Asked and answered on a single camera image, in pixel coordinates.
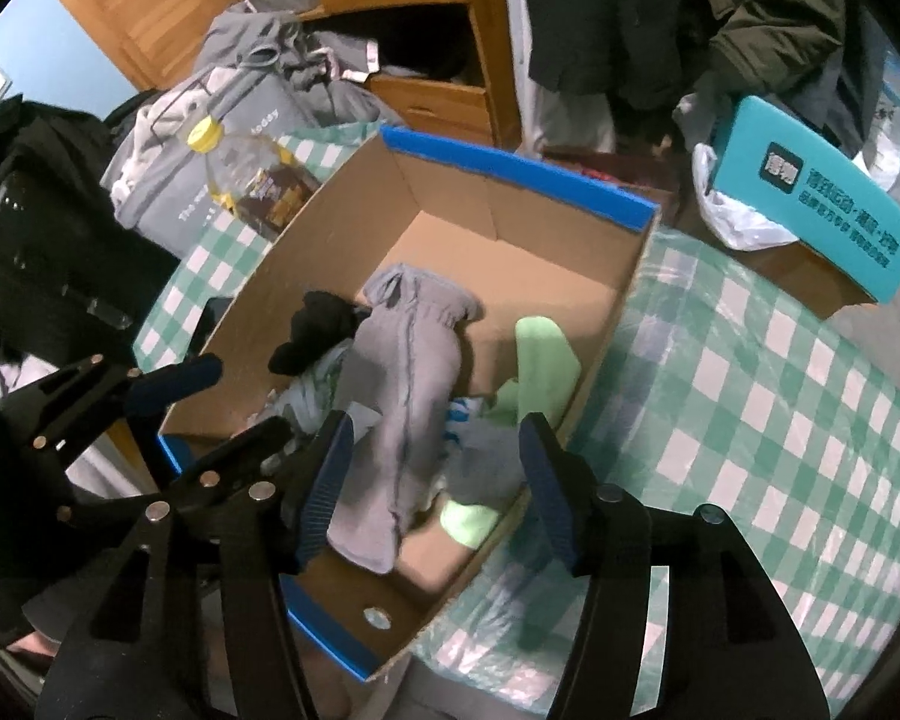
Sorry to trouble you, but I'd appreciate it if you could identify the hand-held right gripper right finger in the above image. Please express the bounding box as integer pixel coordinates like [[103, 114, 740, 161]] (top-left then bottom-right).
[[517, 412, 833, 720]]

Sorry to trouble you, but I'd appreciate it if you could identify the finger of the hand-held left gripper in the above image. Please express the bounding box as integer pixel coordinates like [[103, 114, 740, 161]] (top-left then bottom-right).
[[0, 354, 223, 460], [157, 417, 295, 508]]

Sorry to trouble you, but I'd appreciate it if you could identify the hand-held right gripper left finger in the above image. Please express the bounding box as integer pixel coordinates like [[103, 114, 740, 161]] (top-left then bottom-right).
[[34, 409, 358, 720]]

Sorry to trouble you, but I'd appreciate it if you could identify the dark grey cloth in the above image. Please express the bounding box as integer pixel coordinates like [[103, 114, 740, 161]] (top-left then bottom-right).
[[446, 420, 530, 512]]

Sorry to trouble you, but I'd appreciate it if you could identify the grey white patterned sock bundle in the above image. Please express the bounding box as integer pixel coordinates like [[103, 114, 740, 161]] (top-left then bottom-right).
[[259, 349, 380, 452]]

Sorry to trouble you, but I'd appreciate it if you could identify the white blue striped sock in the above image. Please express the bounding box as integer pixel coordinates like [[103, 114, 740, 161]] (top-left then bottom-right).
[[446, 396, 490, 437]]

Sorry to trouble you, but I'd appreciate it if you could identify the light green cloth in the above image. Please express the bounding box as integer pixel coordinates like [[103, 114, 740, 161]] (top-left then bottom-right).
[[439, 315, 583, 550]]

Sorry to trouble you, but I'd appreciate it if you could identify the long grey sock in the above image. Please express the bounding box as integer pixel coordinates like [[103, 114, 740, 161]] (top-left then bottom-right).
[[326, 262, 485, 575]]

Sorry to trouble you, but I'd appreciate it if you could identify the black sock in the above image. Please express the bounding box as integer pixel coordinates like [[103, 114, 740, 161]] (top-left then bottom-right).
[[268, 290, 373, 377]]

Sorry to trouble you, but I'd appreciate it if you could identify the blue-rimmed cardboard box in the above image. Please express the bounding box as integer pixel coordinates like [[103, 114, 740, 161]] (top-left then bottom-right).
[[157, 124, 662, 683]]

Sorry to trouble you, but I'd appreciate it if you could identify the black bag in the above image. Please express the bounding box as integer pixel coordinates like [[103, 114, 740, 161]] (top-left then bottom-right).
[[0, 94, 182, 392]]

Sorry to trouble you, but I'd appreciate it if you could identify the green checked tablecloth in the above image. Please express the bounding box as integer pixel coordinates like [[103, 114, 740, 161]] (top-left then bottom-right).
[[131, 120, 900, 715]]

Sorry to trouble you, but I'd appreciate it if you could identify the yellow-capped oil bottle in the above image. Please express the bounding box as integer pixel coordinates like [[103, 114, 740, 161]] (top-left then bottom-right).
[[187, 116, 325, 242]]

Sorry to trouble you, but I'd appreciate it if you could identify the white plastic bag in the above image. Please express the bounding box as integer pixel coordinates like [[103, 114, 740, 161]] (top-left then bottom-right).
[[690, 142, 800, 253]]

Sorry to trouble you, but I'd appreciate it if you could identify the grey hoodie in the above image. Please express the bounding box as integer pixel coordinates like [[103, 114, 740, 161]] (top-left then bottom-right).
[[195, 4, 407, 128]]

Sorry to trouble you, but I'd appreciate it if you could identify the white hanging garment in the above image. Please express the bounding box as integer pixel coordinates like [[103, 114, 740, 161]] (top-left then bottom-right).
[[495, 0, 617, 155]]

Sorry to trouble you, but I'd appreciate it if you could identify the wooden wardrobe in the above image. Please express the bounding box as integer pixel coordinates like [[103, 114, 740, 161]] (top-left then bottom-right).
[[37, 0, 523, 152]]

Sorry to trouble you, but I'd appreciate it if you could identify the teal shoe box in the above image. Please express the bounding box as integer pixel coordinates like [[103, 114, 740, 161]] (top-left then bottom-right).
[[709, 95, 900, 307]]

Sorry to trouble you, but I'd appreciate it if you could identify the black hanging coat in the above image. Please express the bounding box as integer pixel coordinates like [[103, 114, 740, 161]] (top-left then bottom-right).
[[514, 0, 715, 110]]

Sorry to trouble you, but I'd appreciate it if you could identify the olive hanging jacket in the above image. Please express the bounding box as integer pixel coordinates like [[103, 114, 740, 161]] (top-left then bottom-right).
[[686, 0, 887, 152]]

